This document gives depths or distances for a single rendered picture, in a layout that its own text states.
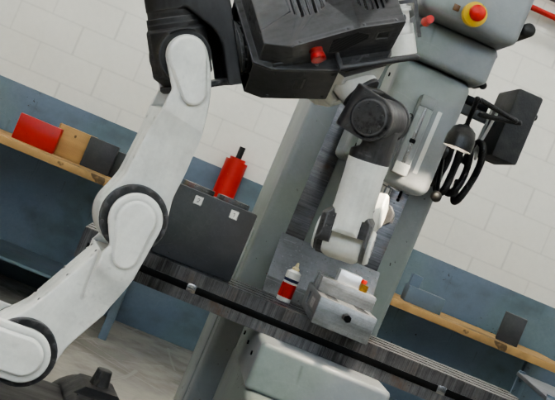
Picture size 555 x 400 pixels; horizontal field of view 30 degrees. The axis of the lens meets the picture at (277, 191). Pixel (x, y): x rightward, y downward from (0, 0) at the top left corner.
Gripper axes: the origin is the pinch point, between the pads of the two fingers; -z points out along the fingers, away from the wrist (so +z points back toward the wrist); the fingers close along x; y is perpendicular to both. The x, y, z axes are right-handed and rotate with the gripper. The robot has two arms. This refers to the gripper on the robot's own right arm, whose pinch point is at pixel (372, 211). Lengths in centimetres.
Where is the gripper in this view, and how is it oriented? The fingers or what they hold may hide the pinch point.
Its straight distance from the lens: 274.6
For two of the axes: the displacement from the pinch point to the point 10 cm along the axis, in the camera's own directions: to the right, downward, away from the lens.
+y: -3.9, 9.2, -0.2
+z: -1.9, -1.0, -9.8
